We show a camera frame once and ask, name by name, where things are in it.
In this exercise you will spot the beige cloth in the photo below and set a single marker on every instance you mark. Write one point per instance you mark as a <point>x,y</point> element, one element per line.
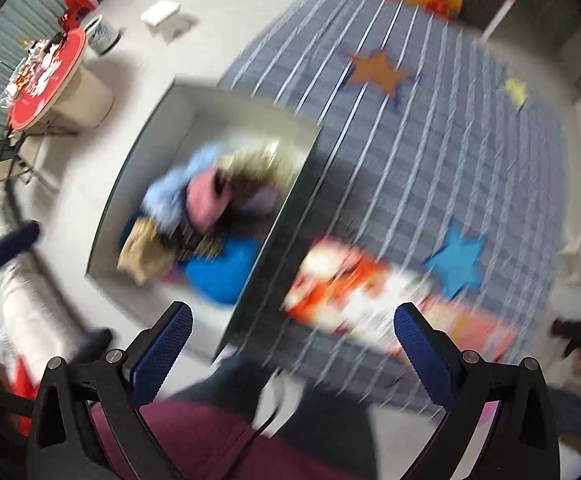
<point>143,255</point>

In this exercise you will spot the blue star patch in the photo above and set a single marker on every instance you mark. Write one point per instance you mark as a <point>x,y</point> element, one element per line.
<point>458,260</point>

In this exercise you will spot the pink cloth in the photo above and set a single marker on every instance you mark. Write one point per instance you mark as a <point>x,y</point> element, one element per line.
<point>205,202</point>

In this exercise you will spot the white patterned bucket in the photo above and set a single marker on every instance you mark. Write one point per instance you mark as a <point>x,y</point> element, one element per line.
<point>101,35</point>

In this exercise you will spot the white storage box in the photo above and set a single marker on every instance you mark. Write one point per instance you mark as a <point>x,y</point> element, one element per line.
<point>230,120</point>

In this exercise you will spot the cluster of small tableware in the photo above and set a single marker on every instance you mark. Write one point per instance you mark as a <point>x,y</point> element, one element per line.
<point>33,67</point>

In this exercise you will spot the brown star patch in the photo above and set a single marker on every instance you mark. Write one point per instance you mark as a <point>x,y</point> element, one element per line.
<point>380,75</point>

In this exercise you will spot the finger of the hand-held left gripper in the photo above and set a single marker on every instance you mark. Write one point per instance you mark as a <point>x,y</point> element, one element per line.
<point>13,245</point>

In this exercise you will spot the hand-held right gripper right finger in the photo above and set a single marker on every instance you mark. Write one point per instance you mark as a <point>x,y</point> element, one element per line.
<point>423,355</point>

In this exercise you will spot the red round table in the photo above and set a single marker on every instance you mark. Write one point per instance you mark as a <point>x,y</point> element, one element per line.
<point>55,90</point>

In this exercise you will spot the red plastic stool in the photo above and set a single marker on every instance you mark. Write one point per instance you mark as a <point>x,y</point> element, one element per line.
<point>78,5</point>

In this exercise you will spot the person's maroon clothing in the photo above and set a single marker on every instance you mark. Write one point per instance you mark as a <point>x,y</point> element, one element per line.
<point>195,440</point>

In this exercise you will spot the yellow star patch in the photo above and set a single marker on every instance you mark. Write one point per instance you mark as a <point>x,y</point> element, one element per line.
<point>516,91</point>

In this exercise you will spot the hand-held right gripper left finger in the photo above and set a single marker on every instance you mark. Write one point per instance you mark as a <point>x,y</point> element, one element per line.
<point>165,350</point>

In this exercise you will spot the brown patterned cloth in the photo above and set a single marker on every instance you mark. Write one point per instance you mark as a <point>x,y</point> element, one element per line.
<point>255,180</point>

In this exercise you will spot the grey checked blanket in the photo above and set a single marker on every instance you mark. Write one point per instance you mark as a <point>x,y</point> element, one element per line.
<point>445,160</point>

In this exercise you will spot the black folding table legs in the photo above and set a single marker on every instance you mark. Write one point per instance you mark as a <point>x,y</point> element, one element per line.
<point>25,155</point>

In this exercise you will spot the beige cylindrical bin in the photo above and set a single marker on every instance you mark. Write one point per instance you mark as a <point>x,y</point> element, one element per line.
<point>88,100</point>

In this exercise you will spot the white low stool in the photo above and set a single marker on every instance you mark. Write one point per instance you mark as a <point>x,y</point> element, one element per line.
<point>163,17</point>

